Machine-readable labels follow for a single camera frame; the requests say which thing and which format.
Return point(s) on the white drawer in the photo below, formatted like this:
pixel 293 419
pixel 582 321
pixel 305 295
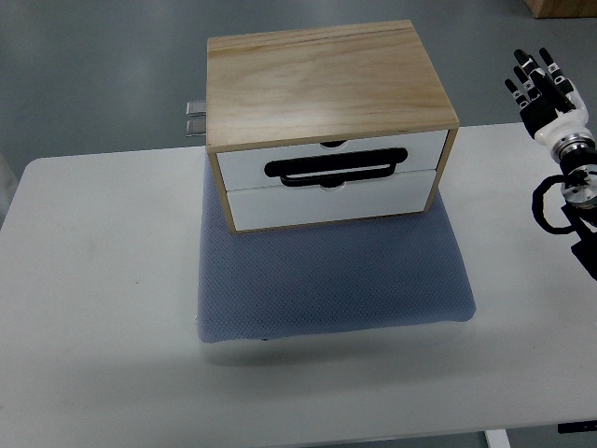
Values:
pixel 280 206
pixel 245 169

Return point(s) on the white table leg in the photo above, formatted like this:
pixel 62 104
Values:
pixel 497 438

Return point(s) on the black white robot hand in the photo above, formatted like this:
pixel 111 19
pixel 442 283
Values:
pixel 547 99

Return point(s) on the metal clamp bracket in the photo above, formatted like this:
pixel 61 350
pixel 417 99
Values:
pixel 196 118

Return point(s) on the wooden drawer cabinet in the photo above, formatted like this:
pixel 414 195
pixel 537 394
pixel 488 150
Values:
pixel 322 85

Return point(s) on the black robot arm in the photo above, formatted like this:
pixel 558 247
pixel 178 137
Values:
pixel 576 155

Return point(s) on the blue grey cushion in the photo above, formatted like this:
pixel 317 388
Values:
pixel 369 274

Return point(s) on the black drawer handle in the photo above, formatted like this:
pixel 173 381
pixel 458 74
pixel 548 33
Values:
pixel 333 170

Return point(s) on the black table edge bracket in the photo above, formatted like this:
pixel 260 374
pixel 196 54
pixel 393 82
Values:
pixel 577 427

